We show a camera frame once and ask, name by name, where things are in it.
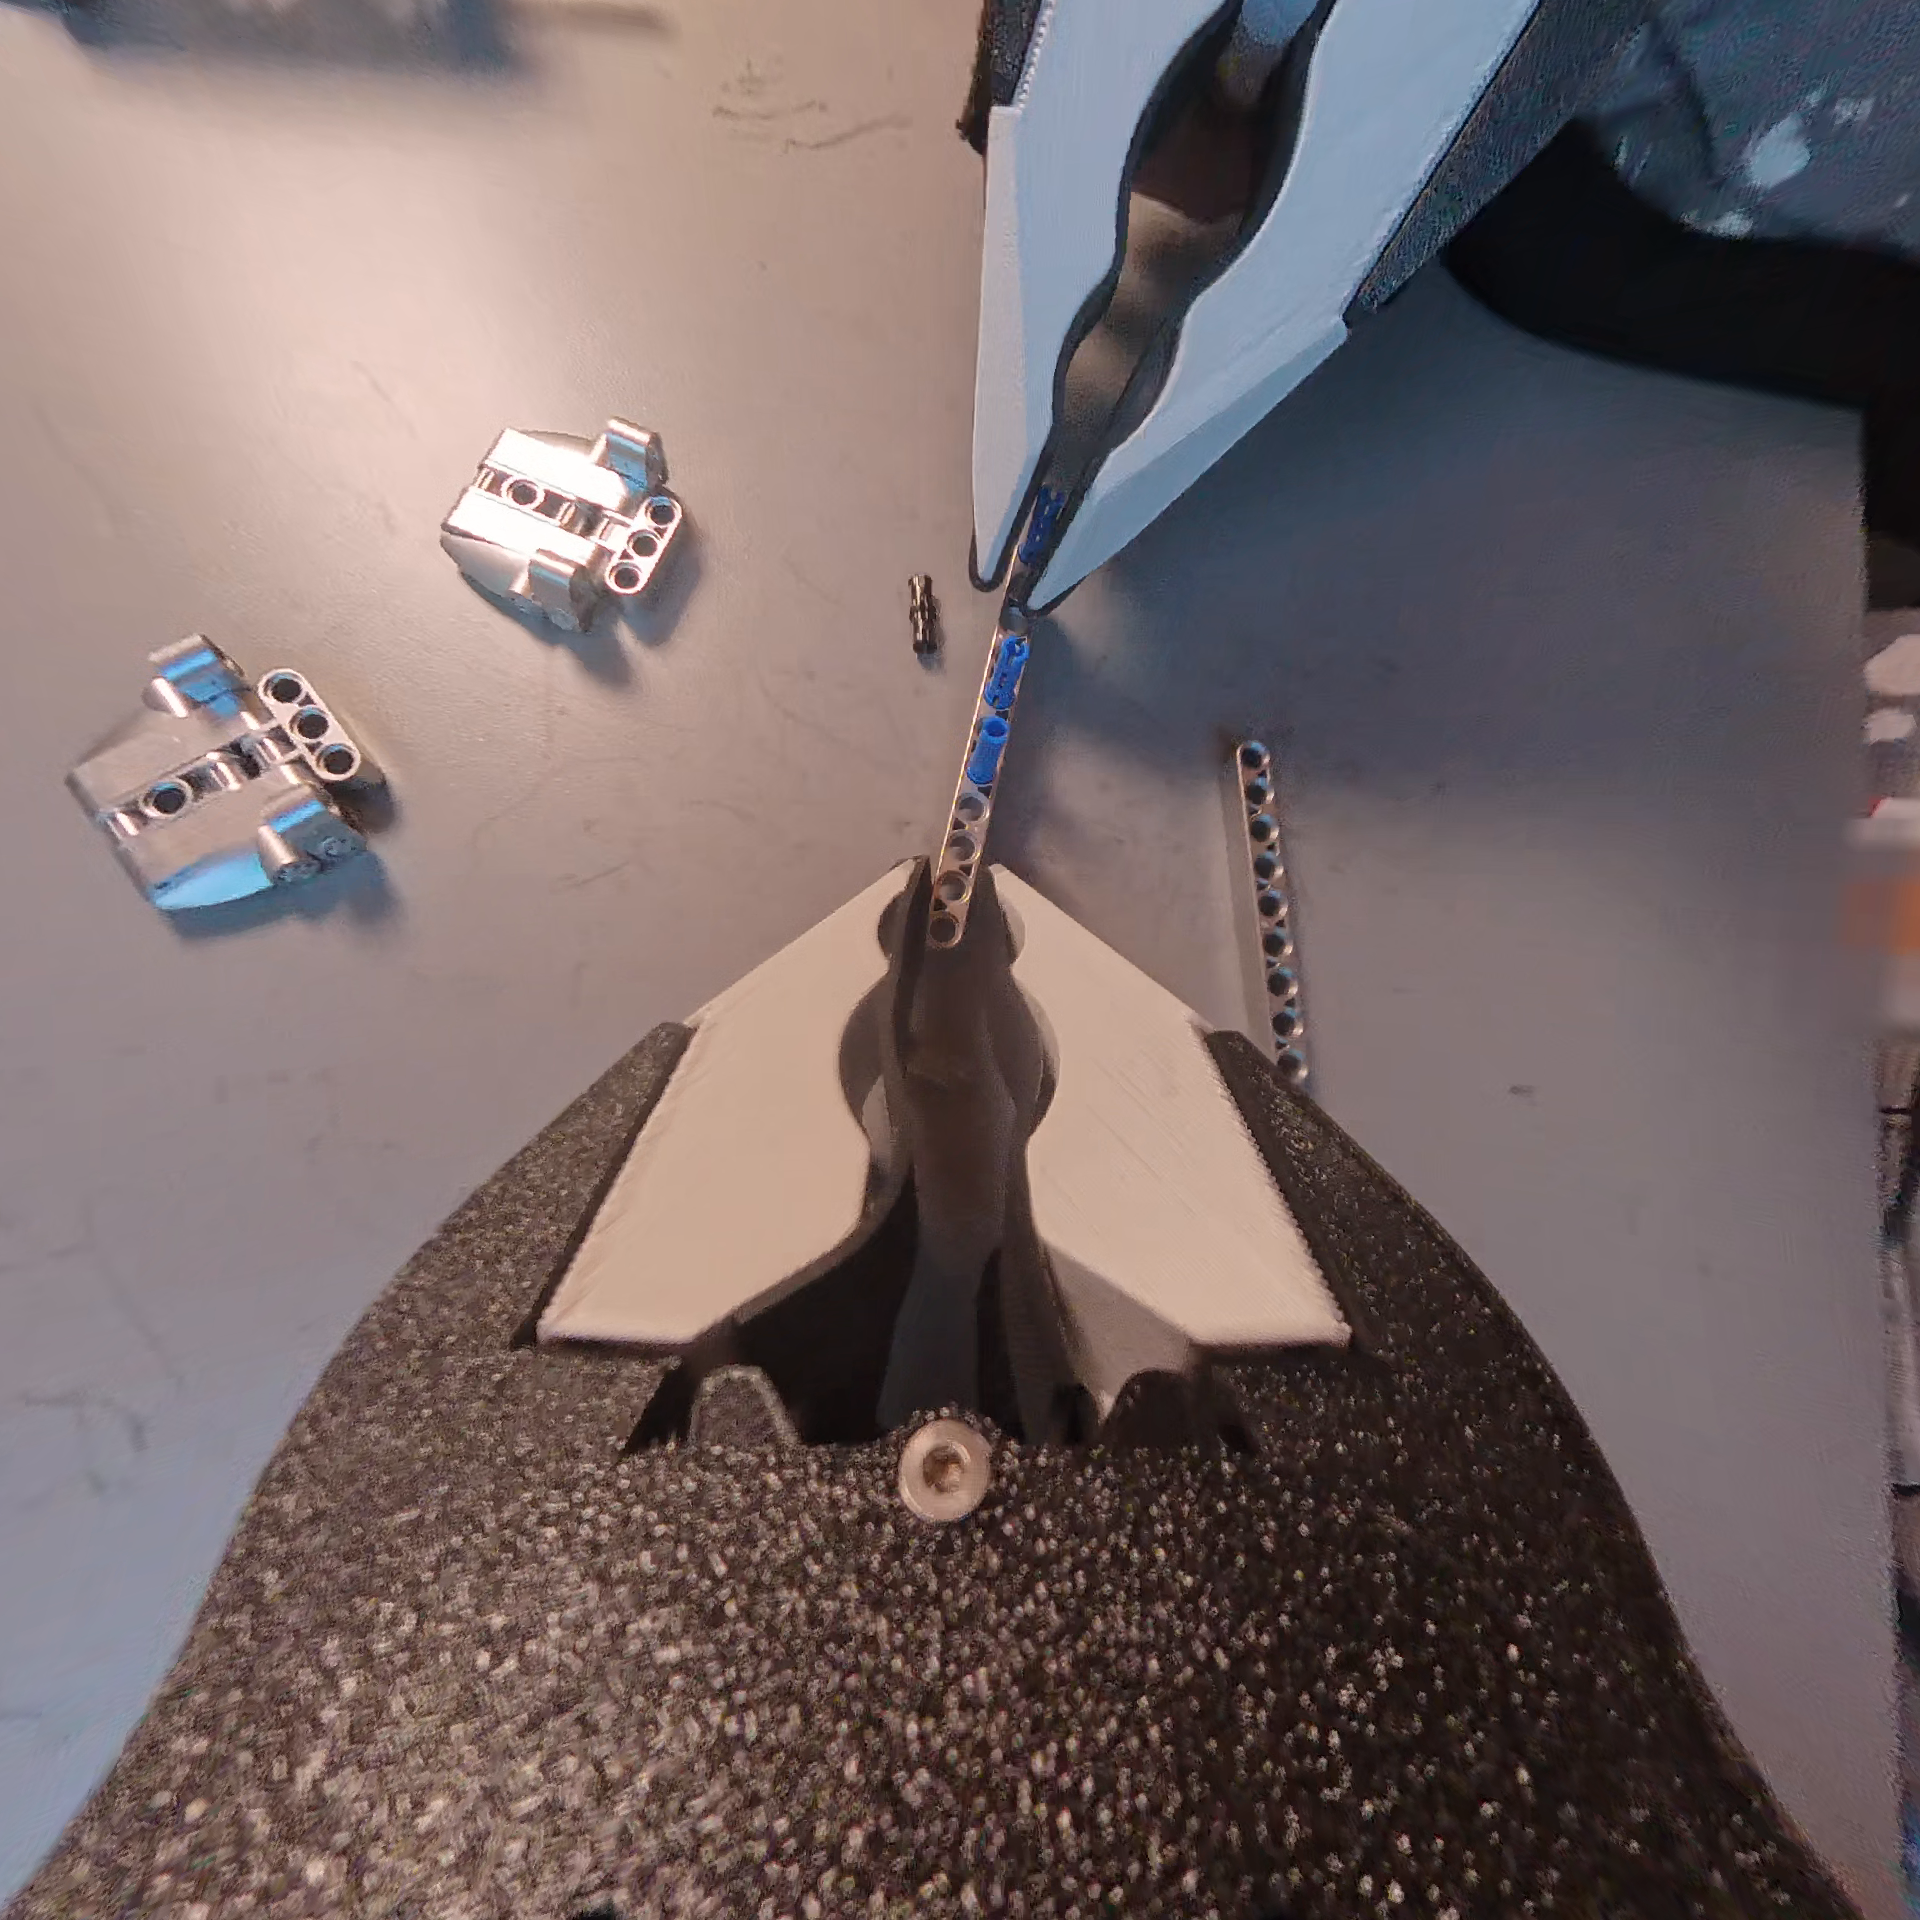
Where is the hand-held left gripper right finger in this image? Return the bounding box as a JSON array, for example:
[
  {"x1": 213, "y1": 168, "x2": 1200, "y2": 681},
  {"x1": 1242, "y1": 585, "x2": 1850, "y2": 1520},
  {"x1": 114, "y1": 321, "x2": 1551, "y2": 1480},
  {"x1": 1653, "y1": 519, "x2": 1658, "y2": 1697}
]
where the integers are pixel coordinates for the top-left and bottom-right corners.
[{"x1": 982, "y1": 866, "x2": 1346, "y2": 1446}]

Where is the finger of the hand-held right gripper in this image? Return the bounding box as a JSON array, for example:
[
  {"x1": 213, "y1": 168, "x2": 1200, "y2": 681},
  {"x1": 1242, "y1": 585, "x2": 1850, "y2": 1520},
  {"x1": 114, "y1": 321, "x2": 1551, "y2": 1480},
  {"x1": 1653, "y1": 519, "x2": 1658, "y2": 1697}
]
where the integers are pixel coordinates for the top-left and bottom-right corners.
[
  {"x1": 1023, "y1": 0, "x2": 1548, "y2": 608},
  {"x1": 966, "y1": 0, "x2": 1220, "y2": 585}
]

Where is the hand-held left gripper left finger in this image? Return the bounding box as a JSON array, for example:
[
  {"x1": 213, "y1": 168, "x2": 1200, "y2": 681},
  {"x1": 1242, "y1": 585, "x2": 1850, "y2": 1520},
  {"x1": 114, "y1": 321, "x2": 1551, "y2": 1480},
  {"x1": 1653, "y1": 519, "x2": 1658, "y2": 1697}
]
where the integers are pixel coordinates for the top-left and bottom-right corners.
[{"x1": 533, "y1": 856, "x2": 935, "y2": 1350}]

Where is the person's right forearm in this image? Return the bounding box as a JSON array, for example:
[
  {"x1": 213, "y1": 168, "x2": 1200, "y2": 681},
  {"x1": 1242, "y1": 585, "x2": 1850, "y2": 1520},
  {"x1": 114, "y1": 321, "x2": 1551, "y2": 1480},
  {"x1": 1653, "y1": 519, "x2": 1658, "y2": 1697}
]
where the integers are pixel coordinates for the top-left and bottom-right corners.
[{"x1": 1591, "y1": 0, "x2": 1920, "y2": 242}]

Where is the silver toy engine block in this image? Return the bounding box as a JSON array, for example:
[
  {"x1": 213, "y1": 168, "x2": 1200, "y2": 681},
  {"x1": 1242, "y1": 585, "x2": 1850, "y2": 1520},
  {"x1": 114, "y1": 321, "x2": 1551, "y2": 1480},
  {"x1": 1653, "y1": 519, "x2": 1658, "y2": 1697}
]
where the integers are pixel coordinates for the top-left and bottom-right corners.
[
  {"x1": 439, "y1": 422, "x2": 687, "y2": 634},
  {"x1": 64, "y1": 634, "x2": 387, "y2": 910}
]

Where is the long grey toy beam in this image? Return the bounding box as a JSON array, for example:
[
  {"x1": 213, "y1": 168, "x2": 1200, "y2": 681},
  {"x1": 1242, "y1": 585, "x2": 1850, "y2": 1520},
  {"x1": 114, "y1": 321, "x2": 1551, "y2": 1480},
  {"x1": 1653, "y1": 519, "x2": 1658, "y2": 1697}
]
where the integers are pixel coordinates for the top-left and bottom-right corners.
[
  {"x1": 1231, "y1": 739, "x2": 1314, "y2": 1095},
  {"x1": 925, "y1": 599, "x2": 1037, "y2": 953}
]

